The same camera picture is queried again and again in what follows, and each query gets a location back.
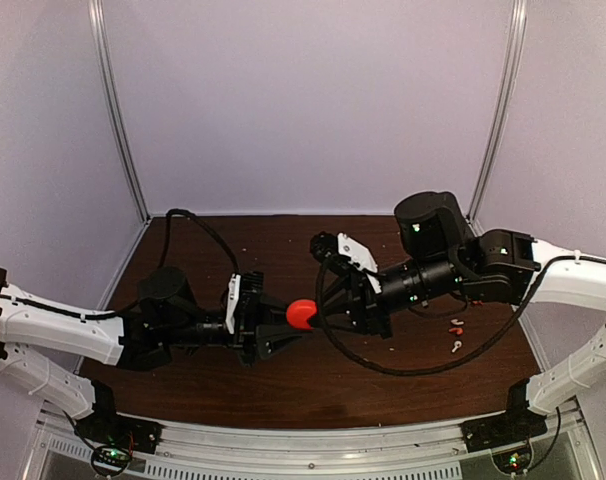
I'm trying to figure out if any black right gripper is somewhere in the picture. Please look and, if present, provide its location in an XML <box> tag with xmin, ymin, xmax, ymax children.
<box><xmin>307</xmin><ymin>251</ymin><xmax>464</xmax><ymax>340</ymax></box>

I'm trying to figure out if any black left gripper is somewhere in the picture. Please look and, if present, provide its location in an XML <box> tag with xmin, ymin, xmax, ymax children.
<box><xmin>163</xmin><ymin>291</ymin><xmax>313</xmax><ymax>368</ymax></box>

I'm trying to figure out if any red round earbud charging case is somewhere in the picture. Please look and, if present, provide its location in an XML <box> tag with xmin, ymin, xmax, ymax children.
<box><xmin>285</xmin><ymin>299</ymin><xmax>318</xmax><ymax>331</ymax></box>

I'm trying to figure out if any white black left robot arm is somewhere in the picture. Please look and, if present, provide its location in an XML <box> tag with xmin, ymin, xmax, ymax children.
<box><xmin>0</xmin><ymin>267</ymin><xmax>315</xmax><ymax>444</ymax></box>

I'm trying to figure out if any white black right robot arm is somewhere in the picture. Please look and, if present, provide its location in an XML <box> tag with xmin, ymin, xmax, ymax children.
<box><xmin>310</xmin><ymin>191</ymin><xmax>606</xmax><ymax>442</ymax></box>

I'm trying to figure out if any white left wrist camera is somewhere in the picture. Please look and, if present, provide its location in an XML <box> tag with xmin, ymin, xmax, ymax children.
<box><xmin>225</xmin><ymin>273</ymin><xmax>242</xmax><ymax>335</ymax></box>

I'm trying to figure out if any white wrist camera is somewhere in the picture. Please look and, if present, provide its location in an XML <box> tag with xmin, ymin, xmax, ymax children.
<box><xmin>225</xmin><ymin>273</ymin><xmax>242</xmax><ymax>335</ymax></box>
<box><xmin>310</xmin><ymin>232</ymin><xmax>382</xmax><ymax>294</ymax></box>

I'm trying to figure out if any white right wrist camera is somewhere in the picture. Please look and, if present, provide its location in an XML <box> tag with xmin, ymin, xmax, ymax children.
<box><xmin>310</xmin><ymin>232</ymin><xmax>382</xmax><ymax>294</ymax></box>

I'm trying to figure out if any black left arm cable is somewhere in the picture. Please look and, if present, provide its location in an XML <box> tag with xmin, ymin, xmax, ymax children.
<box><xmin>57</xmin><ymin>208</ymin><xmax>242</xmax><ymax>321</ymax></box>

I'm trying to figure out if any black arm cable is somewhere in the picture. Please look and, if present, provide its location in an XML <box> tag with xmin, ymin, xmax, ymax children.
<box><xmin>57</xmin><ymin>208</ymin><xmax>242</xmax><ymax>321</ymax></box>
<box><xmin>314</xmin><ymin>254</ymin><xmax>606</xmax><ymax>377</ymax></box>

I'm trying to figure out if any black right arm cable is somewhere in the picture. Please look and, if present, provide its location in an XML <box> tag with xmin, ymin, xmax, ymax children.
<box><xmin>314</xmin><ymin>254</ymin><xmax>606</xmax><ymax>377</ymax></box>

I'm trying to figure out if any aluminium front rail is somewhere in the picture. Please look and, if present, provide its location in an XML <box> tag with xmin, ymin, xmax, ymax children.
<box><xmin>27</xmin><ymin>394</ymin><xmax>604</xmax><ymax>480</ymax></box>

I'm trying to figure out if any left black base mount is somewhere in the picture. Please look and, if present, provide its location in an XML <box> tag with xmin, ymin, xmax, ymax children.
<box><xmin>75</xmin><ymin>381</ymin><xmax>163</xmax><ymax>454</ymax></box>

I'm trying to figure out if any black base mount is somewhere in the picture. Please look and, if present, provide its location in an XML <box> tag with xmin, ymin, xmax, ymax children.
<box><xmin>461</xmin><ymin>379</ymin><xmax>548</xmax><ymax>453</ymax></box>
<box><xmin>75</xmin><ymin>381</ymin><xmax>163</xmax><ymax>454</ymax></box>

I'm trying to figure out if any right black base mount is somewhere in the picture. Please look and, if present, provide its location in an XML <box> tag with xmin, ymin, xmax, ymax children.
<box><xmin>461</xmin><ymin>379</ymin><xmax>548</xmax><ymax>453</ymax></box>

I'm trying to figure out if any right aluminium frame post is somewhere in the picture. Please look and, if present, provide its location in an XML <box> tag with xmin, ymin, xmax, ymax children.
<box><xmin>467</xmin><ymin>0</ymin><xmax>528</xmax><ymax>230</ymax></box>

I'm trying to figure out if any aluminium frame post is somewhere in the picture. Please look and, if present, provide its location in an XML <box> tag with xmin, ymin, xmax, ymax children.
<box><xmin>467</xmin><ymin>0</ymin><xmax>528</xmax><ymax>230</ymax></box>
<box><xmin>88</xmin><ymin>0</ymin><xmax>150</xmax><ymax>223</ymax></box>

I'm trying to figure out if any left aluminium frame post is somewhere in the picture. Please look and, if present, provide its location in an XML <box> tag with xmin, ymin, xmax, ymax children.
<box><xmin>88</xmin><ymin>0</ymin><xmax>150</xmax><ymax>223</ymax></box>

